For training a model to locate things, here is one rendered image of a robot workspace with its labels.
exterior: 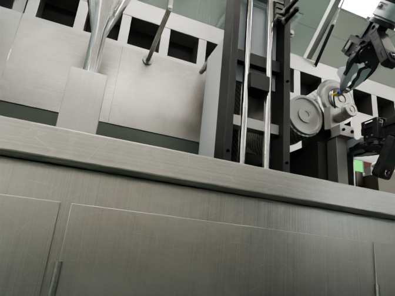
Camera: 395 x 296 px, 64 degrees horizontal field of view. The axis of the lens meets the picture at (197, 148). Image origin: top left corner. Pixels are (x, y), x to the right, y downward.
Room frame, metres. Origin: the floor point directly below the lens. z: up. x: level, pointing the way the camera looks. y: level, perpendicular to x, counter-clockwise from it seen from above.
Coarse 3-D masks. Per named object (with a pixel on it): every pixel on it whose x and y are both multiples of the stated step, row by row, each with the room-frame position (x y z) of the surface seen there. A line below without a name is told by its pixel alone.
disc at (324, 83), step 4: (324, 80) 0.86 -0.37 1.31; (328, 80) 0.86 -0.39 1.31; (332, 80) 0.86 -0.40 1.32; (336, 80) 0.87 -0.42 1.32; (320, 84) 0.85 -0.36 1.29; (324, 84) 0.85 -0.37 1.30; (328, 84) 0.86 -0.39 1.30; (320, 88) 0.85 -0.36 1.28; (320, 92) 0.85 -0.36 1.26; (320, 96) 0.85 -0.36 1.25; (352, 96) 0.89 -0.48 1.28; (320, 100) 0.85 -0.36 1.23; (320, 104) 0.85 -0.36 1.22; (320, 108) 0.85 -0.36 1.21; (324, 108) 0.85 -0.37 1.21; (348, 120) 0.88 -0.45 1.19
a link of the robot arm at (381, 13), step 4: (380, 0) 0.67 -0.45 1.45; (380, 4) 0.66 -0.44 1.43; (384, 4) 0.66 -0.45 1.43; (388, 4) 0.65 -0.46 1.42; (392, 4) 0.64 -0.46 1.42; (376, 8) 0.68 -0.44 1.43; (380, 8) 0.67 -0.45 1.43; (384, 8) 0.66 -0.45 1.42; (388, 8) 0.65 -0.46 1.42; (392, 8) 0.65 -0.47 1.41; (376, 12) 0.68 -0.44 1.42; (380, 12) 0.67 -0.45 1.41; (384, 12) 0.66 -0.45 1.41; (388, 12) 0.66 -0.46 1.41; (392, 12) 0.65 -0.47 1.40; (376, 16) 0.68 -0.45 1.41; (380, 16) 0.67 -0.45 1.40; (384, 16) 0.67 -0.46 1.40; (388, 16) 0.66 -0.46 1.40; (392, 16) 0.66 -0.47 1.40; (384, 20) 0.67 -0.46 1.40; (388, 20) 0.67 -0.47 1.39; (392, 20) 0.67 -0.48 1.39
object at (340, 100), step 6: (330, 90) 0.86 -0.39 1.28; (336, 90) 0.84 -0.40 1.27; (330, 96) 0.84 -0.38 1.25; (336, 96) 0.84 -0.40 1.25; (342, 96) 0.85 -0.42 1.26; (348, 96) 0.86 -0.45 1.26; (330, 102) 0.85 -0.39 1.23; (336, 102) 0.84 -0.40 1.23; (342, 102) 0.85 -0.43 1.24; (348, 102) 0.86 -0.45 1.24
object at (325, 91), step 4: (332, 84) 0.85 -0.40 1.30; (336, 84) 0.86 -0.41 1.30; (324, 88) 0.85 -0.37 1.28; (328, 88) 0.85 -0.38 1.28; (332, 88) 0.85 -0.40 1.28; (324, 92) 0.84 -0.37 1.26; (328, 92) 0.85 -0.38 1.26; (324, 96) 0.84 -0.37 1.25; (328, 96) 0.85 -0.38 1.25; (324, 100) 0.84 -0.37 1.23; (328, 100) 0.85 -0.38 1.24; (352, 100) 0.88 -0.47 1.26; (324, 104) 0.85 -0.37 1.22; (328, 104) 0.85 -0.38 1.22
